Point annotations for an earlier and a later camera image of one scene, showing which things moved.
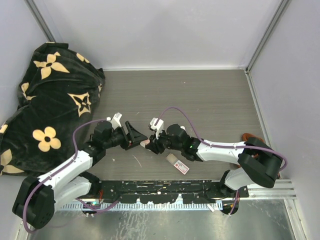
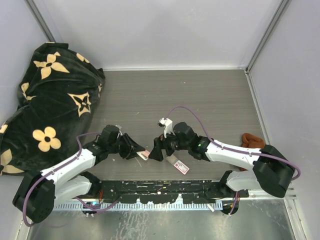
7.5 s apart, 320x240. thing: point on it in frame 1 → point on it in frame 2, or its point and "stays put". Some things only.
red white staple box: x=182 y=167 stays put
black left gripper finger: x=136 y=136 → x=135 y=146
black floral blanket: x=59 y=87 stays put
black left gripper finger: x=133 y=145 → x=131 y=154
